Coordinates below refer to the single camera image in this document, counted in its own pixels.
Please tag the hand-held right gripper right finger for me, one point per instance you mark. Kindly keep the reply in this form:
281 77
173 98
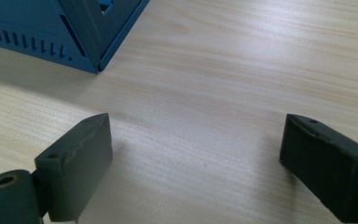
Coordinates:
329 168

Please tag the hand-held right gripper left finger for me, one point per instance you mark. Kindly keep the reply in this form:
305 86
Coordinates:
74 168

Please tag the blue plastic file rack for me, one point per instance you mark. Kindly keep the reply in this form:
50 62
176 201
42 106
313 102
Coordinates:
37 28

